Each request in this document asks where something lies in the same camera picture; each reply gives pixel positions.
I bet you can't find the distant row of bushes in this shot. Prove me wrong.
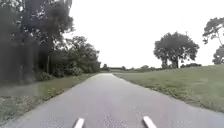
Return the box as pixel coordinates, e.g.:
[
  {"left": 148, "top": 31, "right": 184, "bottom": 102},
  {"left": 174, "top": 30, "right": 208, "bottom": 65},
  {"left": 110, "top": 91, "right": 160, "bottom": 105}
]
[{"left": 99, "top": 62, "right": 203, "bottom": 73}]

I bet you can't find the grey asphalt path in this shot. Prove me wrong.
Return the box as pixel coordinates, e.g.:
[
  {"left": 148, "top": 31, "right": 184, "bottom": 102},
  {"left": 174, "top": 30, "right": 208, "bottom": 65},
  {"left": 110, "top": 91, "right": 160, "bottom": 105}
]
[{"left": 0, "top": 73, "right": 224, "bottom": 128}]

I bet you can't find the large broad tree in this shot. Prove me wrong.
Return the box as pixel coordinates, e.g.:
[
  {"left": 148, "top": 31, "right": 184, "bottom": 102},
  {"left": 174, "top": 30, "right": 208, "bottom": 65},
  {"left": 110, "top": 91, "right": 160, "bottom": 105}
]
[{"left": 153, "top": 31, "right": 201, "bottom": 70}]

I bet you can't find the robot's own part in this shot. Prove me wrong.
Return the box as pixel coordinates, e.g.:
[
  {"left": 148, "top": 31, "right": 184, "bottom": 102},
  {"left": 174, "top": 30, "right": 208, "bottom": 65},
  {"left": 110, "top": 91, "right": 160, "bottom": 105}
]
[
  {"left": 142, "top": 115, "right": 157, "bottom": 128},
  {"left": 72, "top": 117, "right": 86, "bottom": 128}
]

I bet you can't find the sloping grass field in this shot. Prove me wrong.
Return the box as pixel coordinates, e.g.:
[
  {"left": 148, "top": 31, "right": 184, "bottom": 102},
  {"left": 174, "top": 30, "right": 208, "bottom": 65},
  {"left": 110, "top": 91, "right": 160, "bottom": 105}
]
[{"left": 113, "top": 64, "right": 224, "bottom": 114}]

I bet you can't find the wood of dark trees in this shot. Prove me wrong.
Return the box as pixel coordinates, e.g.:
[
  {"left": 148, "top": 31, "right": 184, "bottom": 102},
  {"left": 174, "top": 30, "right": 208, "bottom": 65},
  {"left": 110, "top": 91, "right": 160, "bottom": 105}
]
[{"left": 0, "top": 0, "right": 102, "bottom": 86}]

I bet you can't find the grass verge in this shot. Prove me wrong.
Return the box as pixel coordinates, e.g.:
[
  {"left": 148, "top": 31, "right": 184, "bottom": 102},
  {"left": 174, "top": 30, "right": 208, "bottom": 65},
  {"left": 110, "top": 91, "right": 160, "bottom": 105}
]
[{"left": 0, "top": 72, "right": 100, "bottom": 127}]

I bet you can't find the tall thin-crowned tree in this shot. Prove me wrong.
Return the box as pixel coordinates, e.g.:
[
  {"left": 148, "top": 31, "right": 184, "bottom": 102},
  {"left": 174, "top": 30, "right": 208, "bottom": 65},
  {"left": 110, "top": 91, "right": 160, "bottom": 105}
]
[{"left": 202, "top": 17, "right": 224, "bottom": 66}]

